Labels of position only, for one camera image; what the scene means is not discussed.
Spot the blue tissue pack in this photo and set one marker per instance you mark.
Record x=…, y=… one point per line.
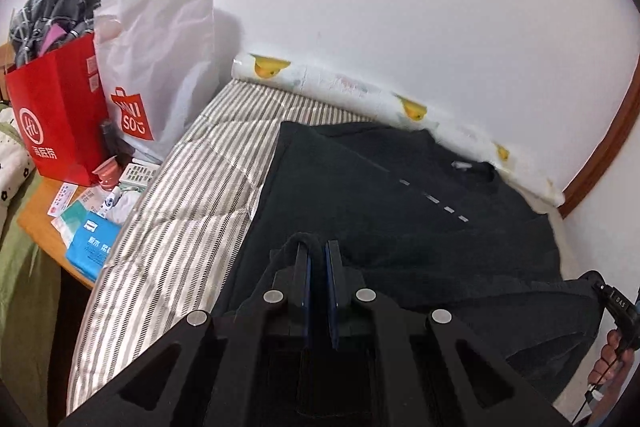
x=91, y=245

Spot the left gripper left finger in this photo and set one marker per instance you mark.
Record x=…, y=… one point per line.
x=201, y=372

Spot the white plastic shopping bag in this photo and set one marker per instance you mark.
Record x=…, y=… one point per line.
x=156, y=60

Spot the person's right hand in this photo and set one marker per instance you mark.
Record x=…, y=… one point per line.
x=612, y=368

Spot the dark plaid garment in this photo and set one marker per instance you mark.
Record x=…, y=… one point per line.
x=46, y=25

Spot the white floral cloth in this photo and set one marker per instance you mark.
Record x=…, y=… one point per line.
x=16, y=163

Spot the red paper shopping bag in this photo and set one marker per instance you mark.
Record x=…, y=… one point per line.
x=59, y=106

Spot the green bedding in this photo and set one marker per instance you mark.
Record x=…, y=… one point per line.
x=30, y=287

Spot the teal white packet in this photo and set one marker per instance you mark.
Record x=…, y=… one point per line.
x=71, y=219

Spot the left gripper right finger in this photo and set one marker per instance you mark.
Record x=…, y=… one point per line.
x=435, y=370

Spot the wooden bedside table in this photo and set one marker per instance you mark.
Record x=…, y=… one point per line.
x=36, y=223

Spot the white red paper card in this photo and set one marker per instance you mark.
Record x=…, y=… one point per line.
x=62, y=199

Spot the black sweatshirt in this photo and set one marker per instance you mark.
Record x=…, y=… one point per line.
x=428, y=231

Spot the brown wooden door frame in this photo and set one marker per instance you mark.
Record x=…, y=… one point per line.
x=607, y=149

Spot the striped quilted mattress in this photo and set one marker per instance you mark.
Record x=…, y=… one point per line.
x=177, y=246

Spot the white remote control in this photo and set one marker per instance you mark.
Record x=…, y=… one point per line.
x=138, y=175

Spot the pink small cup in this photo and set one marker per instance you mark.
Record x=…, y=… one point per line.
x=108, y=173

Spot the white duck print pillow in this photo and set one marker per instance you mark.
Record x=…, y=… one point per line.
x=382, y=105

